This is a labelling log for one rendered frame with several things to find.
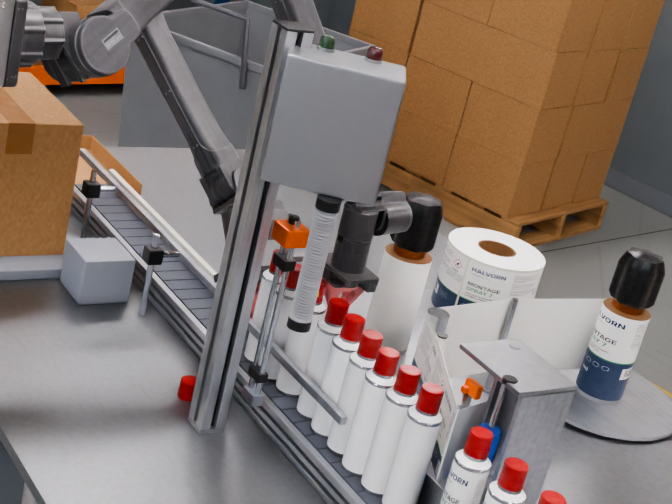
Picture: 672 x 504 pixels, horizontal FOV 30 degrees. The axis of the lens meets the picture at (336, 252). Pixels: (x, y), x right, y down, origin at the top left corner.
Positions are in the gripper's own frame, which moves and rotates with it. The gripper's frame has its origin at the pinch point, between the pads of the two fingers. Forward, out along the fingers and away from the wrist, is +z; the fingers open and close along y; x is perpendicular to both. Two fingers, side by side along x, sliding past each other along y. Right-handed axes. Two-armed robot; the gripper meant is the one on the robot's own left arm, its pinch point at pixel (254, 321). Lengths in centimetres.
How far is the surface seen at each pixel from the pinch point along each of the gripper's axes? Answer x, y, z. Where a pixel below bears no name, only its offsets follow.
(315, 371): -19.6, -2.1, 11.1
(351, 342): -28.9, -0.8, 8.0
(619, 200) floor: 259, 385, -71
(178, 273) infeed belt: 26.6, 0.7, -13.7
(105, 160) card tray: 80, 14, -51
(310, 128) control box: -45, -13, -21
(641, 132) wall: 246, 397, -104
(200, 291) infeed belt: 20.6, 1.6, -9.0
